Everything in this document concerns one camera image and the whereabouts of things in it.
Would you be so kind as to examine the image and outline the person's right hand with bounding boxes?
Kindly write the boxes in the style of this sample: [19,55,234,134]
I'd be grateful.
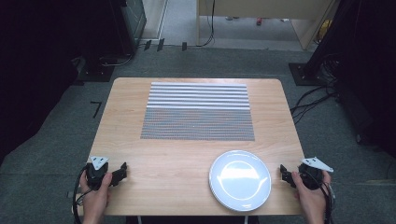
[290,170,332,217]

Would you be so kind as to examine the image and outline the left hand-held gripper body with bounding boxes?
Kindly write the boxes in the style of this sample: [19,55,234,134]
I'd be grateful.
[85,155,110,191]

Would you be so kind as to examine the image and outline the striped grey placemat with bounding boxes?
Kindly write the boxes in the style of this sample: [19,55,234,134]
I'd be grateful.
[139,81,256,142]

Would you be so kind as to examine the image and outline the white plate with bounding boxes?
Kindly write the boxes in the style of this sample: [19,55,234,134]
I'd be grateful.
[207,149,273,213]

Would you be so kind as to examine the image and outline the yellow object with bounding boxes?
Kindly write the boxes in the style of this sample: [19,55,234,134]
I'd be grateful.
[316,19,333,44]

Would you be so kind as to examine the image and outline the person's left hand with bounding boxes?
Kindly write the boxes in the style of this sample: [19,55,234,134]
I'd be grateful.
[78,172,114,217]

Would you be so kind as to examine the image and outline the black hanging cable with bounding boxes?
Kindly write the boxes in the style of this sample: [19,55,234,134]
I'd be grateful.
[197,0,217,49]

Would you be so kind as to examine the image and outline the black metal stand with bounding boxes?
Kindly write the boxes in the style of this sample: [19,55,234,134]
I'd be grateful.
[288,0,353,87]

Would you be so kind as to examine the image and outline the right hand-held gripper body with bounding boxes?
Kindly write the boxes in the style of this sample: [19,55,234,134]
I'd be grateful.
[298,156,334,191]

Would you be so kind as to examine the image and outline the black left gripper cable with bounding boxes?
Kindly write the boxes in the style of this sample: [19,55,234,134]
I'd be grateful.
[72,165,92,224]

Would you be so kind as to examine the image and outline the black stand base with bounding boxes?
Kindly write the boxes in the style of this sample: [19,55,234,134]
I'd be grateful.
[77,55,116,84]

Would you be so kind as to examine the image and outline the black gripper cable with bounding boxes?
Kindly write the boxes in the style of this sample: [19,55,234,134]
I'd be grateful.
[72,165,92,224]
[317,178,336,224]

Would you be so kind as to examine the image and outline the light wooden desk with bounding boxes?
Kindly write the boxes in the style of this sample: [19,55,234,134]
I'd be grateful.
[195,0,341,51]

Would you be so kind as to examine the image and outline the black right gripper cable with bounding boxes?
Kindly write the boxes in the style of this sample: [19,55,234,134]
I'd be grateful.
[317,178,336,224]

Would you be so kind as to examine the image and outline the black floor cables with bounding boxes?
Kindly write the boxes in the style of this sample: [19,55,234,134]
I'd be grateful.
[289,83,340,126]

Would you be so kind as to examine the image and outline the dark cabinet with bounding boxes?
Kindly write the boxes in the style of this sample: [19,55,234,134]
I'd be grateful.
[119,0,148,54]

